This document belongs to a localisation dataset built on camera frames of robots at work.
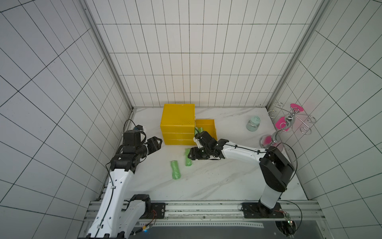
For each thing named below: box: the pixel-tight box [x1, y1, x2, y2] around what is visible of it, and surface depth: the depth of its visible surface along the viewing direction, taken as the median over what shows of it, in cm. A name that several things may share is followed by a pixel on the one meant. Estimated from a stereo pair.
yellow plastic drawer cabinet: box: [160, 103, 197, 146], surface depth 85 cm
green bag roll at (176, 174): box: [170, 159, 182, 180], surface depth 87 cm
